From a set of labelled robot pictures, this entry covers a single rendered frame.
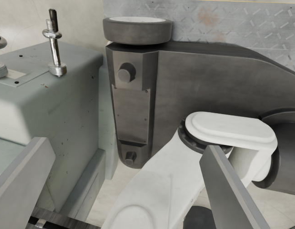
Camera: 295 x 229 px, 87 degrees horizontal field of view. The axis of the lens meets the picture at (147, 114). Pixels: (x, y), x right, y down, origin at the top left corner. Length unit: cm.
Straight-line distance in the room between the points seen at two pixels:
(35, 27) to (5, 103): 88
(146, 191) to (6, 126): 52
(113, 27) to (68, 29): 81
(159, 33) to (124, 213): 39
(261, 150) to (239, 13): 41
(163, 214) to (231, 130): 24
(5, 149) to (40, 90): 22
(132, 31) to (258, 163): 43
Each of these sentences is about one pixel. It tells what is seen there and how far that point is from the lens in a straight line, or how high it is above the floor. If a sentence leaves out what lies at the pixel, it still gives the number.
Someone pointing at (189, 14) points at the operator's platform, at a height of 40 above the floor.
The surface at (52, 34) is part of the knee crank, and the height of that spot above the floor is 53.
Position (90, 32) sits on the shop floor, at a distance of 117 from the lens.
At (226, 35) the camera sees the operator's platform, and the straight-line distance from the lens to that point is 63.
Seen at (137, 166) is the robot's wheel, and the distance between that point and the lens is 73.
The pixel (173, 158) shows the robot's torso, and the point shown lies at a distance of 36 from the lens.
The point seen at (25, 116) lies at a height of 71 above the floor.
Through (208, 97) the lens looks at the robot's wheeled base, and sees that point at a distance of 51.
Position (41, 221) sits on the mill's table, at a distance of 68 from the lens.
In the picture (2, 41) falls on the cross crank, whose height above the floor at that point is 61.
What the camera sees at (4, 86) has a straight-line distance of 68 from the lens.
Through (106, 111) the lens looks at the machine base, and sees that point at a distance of 111.
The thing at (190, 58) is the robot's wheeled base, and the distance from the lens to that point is 46.
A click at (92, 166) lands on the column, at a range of 132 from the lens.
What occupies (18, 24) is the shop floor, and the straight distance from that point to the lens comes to 149.
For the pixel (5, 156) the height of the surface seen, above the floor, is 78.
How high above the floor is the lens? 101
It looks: 53 degrees down
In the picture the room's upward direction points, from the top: 161 degrees counter-clockwise
